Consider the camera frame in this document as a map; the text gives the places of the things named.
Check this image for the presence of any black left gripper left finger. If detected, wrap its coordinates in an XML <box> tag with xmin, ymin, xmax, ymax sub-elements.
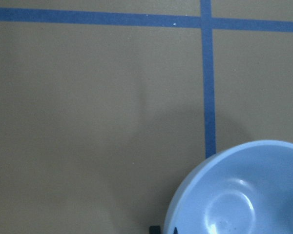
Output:
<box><xmin>149</xmin><ymin>225</ymin><xmax>161</xmax><ymax>234</ymax></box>

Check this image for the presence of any blue ceramic bowl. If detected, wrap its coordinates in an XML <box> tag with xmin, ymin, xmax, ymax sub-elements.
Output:
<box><xmin>163</xmin><ymin>140</ymin><xmax>293</xmax><ymax>234</ymax></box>

